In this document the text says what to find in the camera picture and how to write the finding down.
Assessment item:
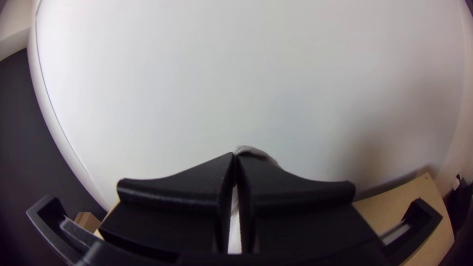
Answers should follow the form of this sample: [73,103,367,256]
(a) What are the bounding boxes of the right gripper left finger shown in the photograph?
[98,152,237,261]

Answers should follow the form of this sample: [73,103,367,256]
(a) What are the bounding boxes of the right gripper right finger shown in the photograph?
[236,153,387,259]

